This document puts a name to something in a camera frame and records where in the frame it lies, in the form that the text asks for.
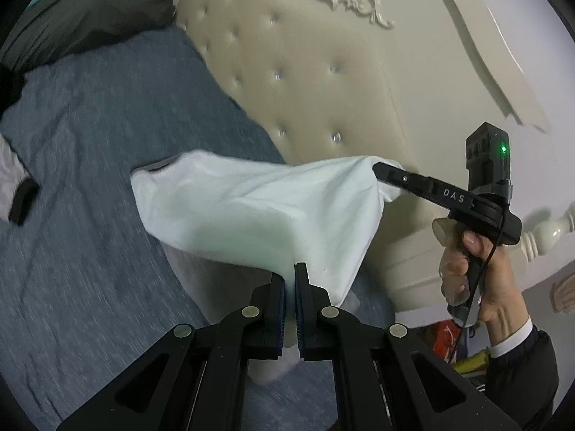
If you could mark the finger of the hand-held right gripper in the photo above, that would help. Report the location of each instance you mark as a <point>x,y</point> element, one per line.
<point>404,180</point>

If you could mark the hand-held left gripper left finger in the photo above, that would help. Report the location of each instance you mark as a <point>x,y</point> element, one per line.
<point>282,318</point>

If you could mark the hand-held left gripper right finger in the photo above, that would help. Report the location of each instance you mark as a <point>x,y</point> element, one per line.
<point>298,323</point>

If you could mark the white polo shirt black collar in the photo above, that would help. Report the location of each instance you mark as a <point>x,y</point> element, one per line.
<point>269,206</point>

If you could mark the person's right hand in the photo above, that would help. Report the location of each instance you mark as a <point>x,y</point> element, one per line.
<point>501,287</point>

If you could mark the cream tufted headboard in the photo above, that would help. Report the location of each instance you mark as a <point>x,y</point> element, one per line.
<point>314,76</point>

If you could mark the orange plastic bag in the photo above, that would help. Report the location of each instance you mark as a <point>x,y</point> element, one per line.
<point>445,339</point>

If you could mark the blue bed sheet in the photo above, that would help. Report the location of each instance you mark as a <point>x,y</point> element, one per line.
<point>112,143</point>

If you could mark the grey jacket black cuffs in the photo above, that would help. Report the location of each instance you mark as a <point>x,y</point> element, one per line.
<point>22,197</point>

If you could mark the dark grey long pillow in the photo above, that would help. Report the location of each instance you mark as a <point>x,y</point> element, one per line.
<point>90,13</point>

